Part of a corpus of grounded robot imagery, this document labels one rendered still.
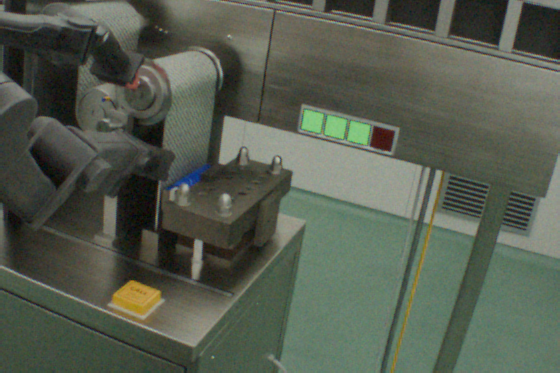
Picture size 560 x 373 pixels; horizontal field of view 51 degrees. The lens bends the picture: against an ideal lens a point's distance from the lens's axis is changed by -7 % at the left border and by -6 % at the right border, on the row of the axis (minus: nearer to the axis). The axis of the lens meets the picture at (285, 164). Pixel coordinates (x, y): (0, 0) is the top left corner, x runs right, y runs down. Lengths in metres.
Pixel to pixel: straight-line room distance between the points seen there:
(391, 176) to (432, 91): 2.56
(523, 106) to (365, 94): 0.38
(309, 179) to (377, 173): 0.47
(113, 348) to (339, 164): 2.97
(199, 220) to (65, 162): 0.59
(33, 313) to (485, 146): 1.09
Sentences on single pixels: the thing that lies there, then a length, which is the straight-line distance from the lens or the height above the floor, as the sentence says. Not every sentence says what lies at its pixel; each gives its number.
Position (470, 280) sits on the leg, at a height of 0.80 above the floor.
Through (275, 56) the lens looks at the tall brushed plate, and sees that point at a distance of 1.57.
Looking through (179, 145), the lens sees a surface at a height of 1.12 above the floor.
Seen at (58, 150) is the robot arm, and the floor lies 1.32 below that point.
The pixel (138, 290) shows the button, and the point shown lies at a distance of 1.24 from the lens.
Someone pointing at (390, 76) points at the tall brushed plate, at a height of 1.34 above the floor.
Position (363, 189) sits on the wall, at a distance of 4.09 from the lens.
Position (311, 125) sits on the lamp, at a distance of 1.56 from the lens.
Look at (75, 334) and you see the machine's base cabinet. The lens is 1.35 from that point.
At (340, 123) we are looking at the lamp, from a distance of 1.54.
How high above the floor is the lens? 1.59
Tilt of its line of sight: 19 degrees down
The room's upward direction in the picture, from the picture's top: 9 degrees clockwise
